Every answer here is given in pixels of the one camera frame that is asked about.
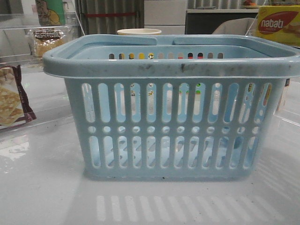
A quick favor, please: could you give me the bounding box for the light blue plastic basket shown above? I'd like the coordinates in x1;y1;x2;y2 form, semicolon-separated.
43;34;300;180

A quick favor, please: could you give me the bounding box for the dark counter cabinet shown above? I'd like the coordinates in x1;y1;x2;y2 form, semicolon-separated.
185;9;258;34

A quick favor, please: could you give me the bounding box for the clear acrylic display shelf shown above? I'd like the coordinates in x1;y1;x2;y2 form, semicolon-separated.
0;12;84;131

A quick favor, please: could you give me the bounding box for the grey upholstered chair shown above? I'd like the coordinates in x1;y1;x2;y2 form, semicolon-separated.
212;18;257;35

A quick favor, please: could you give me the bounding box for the maroon cracker snack packet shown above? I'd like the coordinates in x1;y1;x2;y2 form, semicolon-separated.
0;66;37;130

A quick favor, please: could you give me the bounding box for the green cartoon snack can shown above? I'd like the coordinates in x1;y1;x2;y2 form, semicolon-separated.
35;0;66;26

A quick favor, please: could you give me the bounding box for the plate of fruit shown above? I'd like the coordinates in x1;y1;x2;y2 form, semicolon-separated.
242;0;259;9

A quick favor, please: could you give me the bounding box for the yellow nabati wafer box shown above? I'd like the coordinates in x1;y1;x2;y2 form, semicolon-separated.
255;5;300;46

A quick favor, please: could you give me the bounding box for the clear acrylic right shelf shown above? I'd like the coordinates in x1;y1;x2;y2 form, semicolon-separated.
246;0;300;125

